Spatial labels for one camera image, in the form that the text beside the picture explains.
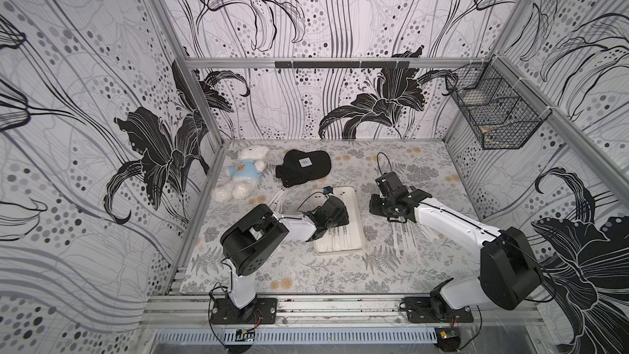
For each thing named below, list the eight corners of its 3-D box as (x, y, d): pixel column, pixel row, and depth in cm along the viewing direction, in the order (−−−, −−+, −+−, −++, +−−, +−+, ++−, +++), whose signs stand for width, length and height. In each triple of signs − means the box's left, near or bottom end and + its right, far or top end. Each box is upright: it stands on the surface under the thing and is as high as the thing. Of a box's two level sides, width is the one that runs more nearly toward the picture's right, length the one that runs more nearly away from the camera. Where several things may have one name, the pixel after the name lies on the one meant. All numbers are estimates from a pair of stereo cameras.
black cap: (277, 186, 105) (274, 177, 99) (281, 158, 115) (279, 148, 109) (331, 186, 105) (331, 176, 99) (330, 158, 115) (330, 148, 109)
